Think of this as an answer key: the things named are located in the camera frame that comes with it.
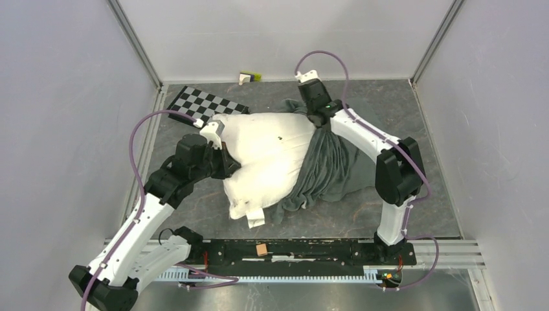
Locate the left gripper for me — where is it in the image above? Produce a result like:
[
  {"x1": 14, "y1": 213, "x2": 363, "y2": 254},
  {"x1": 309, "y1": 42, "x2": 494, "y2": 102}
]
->
[{"x1": 190, "y1": 141, "x2": 239, "y2": 183}]

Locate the white pillow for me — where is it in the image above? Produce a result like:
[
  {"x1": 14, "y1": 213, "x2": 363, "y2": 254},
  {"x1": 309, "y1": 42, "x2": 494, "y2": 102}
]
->
[{"x1": 213, "y1": 113, "x2": 315, "y2": 228}]

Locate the zebra striped pillowcase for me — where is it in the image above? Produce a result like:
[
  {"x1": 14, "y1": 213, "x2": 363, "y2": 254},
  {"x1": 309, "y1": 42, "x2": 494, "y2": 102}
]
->
[{"x1": 268, "y1": 121, "x2": 375, "y2": 224}]

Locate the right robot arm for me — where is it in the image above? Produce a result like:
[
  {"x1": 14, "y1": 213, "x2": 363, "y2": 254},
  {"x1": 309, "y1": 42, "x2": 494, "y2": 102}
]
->
[{"x1": 296, "y1": 71, "x2": 426, "y2": 264}]

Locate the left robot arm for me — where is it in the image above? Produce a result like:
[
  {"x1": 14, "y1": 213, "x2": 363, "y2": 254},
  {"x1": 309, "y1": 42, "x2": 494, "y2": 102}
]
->
[{"x1": 69, "y1": 133, "x2": 240, "y2": 310}]

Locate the black white checkerboard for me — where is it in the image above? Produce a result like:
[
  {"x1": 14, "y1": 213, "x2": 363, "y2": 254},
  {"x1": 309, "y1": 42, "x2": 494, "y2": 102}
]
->
[{"x1": 167, "y1": 86, "x2": 250, "y2": 123}]

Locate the green white small block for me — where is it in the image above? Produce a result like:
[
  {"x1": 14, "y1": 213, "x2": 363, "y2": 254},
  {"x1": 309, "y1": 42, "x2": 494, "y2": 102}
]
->
[{"x1": 238, "y1": 71, "x2": 262, "y2": 86}]

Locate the orange small cube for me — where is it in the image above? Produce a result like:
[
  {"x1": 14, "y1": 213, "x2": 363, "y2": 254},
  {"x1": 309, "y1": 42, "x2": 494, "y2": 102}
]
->
[{"x1": 256, "y1": 244, "x2": 268, "y2": 257}]

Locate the light blue toothed strip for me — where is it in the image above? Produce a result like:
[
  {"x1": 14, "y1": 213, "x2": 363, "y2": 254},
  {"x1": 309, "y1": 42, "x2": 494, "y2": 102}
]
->
[{"x1": 154, "y1": 267, "x2": 382, "y2": 284}]

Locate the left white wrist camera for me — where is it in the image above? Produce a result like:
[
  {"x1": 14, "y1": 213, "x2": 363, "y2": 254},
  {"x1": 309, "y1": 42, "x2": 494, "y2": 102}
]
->
[{"x1": 193, "y1": 119, "x2": 225, "y2": 150}]

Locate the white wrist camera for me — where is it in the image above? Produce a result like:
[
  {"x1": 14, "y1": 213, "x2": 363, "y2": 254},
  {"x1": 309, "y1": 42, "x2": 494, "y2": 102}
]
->
[
  {"x1": 193, "y1": 119, "x2": 225, "y2": 150},
  {"x1": 295, "y1": 69, "x2": 320, "y2": 84}
]

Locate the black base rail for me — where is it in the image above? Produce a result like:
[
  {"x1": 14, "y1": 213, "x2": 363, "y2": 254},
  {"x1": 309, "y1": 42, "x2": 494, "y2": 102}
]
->
[{"x1": 183, "y1": 238, "x2": 417, "y2": 277}]

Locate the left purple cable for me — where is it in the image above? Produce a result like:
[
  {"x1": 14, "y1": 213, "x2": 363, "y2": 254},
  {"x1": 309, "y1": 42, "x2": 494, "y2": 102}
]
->
[{"x1": 80, "y1": 109, "x2": 203, "y2": 311}]

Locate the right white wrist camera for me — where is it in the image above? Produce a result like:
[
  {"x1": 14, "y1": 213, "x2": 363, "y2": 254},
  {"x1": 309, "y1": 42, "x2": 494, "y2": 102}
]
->
[{"x1": 295, "y1": 69, "x2": 320, "y2": 84}]

